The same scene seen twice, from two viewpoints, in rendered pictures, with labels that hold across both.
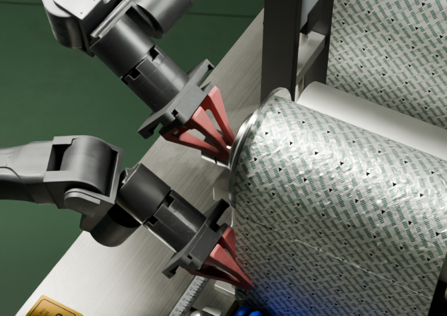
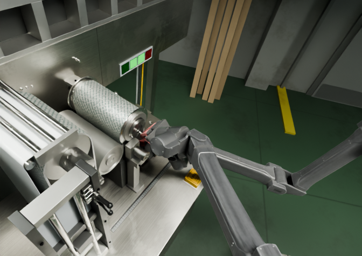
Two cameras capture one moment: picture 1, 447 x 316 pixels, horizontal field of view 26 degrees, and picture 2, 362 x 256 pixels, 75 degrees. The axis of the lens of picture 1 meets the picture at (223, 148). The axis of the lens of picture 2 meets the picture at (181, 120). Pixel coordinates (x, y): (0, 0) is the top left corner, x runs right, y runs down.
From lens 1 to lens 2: 130 cm
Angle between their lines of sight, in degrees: 85
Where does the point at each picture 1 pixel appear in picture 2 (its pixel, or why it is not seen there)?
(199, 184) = (140, 230)
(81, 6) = (194, 131)
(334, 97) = (99, 146)
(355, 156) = (111, 96)
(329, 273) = not seen: hidden behind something
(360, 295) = not seen: hidden behind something
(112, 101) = not seen: outside the picture
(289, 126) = (127, 107)
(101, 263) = (179, 200)
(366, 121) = (93, 135)
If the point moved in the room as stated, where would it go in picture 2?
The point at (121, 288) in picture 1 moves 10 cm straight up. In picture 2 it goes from (173, 189) to (175, 179)
